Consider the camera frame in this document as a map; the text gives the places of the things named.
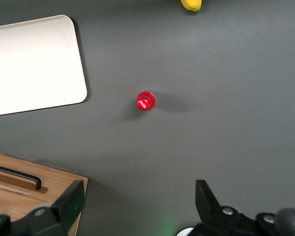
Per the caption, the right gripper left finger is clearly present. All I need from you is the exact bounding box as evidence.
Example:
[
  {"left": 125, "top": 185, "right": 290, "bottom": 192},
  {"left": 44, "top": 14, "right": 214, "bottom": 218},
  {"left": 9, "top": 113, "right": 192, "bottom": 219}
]
[{"left": 11, "top": 180, "right": 86, "bottom": 236}]

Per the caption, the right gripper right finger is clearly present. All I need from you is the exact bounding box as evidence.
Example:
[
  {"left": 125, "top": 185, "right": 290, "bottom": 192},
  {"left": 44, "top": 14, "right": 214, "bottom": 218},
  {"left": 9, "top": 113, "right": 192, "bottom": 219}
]
[{"left": 194, "top": 179, "right": 256, "bottom": 236}]

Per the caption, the wooden drawer cabinet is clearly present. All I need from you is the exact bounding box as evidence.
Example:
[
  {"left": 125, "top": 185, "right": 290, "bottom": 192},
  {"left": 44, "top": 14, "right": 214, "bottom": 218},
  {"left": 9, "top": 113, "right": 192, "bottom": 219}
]
[{"left": 0, "top": 153, "right": 89, "bottom": 236}]

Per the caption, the small red bottle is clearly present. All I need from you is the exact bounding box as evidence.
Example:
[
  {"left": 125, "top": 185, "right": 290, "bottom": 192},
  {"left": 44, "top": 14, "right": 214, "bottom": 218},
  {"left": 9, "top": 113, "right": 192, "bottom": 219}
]
[{"left": 135, "top": 90, "right": 157, "bottom": 112}]

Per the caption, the beige plastic tray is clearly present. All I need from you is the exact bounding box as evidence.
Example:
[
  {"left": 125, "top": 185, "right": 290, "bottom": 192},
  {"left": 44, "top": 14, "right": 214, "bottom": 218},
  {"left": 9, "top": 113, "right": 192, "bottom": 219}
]
[{"left": 0, "top": 14, "right": 88, "bottom": 118}]

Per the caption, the yellow lemon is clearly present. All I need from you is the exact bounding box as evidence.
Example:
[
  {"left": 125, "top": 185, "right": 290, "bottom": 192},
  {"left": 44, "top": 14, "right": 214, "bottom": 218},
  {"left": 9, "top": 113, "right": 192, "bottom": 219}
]
[{"left": 179, "top": 0, "right": 203, "bottom": 12}]

